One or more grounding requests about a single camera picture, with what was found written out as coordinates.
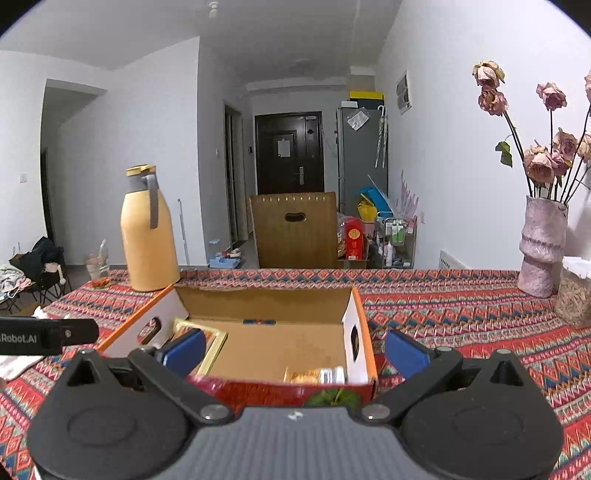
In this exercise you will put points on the red gift box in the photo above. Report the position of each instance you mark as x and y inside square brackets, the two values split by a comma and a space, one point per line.
[354, 238]

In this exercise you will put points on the white cotton gloves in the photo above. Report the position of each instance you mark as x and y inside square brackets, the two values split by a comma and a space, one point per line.
[14, 366]

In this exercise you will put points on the clear plastic food container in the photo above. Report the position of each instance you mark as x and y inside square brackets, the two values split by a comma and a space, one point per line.
[573, 303]

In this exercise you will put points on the orange yellow snack packet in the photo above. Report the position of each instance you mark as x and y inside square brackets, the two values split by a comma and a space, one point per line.
[196, 347]

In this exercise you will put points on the yellow thermos jug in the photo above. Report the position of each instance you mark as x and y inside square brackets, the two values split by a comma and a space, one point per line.
[147, 233]

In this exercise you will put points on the black folding chair with clothes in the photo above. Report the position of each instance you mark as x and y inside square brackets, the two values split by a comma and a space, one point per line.
[40, 273]

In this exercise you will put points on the dark entrance door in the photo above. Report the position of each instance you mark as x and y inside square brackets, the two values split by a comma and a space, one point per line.
[289, 153]

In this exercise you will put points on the white grey snack bag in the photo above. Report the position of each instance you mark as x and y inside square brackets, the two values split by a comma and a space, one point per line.
[317, 376]

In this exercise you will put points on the drinking glass with straw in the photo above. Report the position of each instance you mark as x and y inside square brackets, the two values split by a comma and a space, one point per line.
[97, 265]

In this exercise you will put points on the wire storage cart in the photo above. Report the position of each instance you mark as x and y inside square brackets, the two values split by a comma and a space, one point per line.
[395, 240]

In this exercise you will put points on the wall electrical panel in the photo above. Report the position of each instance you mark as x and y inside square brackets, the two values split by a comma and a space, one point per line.
[404, 102]

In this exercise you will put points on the red cardboard pumpkin box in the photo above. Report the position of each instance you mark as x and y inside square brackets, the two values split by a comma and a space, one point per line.
[269, 331]

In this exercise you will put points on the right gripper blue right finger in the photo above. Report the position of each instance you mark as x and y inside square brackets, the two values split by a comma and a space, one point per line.
[425, 372]

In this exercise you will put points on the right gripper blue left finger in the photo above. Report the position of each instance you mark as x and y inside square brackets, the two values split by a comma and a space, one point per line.
[164, 370]

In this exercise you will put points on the grey refrigerator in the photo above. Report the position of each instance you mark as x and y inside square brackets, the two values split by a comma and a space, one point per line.
[357, 153]

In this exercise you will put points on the patterned red tablecloth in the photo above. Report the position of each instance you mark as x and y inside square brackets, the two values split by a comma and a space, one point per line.
[476, 310]

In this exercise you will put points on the yellow box on refrigerator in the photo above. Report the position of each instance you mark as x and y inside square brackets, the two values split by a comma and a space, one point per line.
[366, 95]

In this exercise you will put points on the pink textured vase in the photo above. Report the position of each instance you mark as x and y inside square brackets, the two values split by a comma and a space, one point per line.
[543, 242]

